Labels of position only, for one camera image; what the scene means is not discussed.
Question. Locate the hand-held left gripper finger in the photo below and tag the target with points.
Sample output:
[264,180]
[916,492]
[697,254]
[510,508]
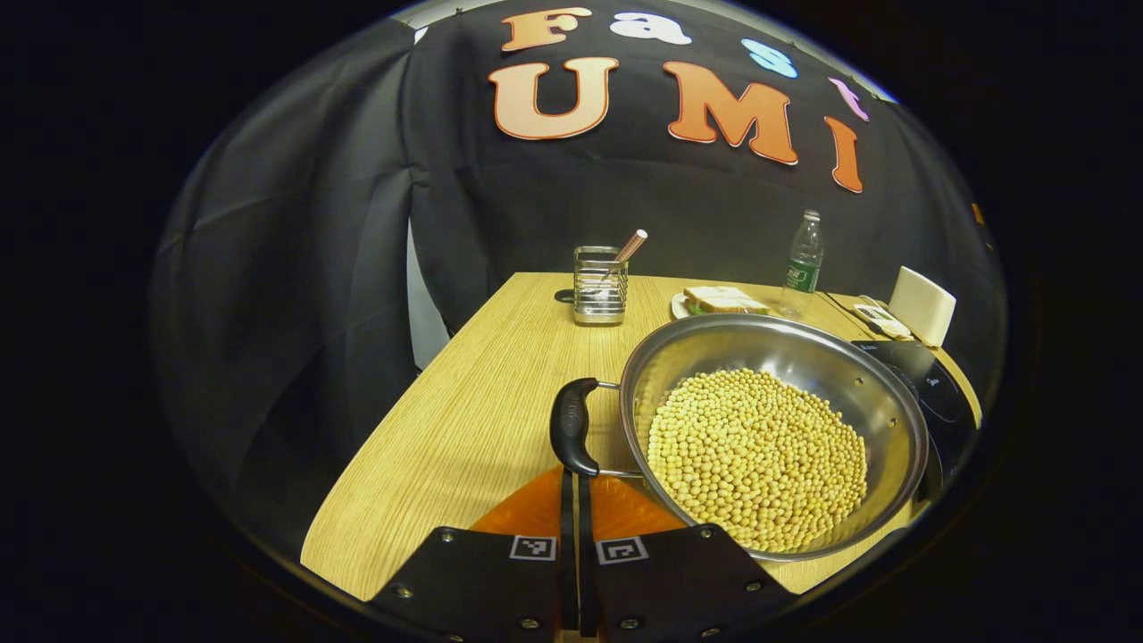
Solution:
[566,554]
[585,554]

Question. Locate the pile of yellow soybeans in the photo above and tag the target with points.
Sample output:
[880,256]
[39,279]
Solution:
[759,455]

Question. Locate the black induction cooktop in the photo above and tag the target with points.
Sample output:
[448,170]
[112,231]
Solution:
[938,402]

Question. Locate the small white plate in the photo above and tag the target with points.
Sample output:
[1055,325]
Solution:
[679,308]

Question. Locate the sandwich with lettuce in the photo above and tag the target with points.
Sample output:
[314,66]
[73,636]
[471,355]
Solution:
[723,299]

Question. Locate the brown stick utensil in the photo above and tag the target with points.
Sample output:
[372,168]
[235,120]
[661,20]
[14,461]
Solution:
[632,244]

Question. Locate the clear water bottle green label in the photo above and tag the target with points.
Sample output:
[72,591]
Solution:
[802,268]

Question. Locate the white divided dish of beans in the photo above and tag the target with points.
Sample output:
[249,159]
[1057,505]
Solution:
[882,320]

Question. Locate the white toaster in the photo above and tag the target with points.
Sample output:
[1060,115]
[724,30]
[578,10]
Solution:
[921,305]

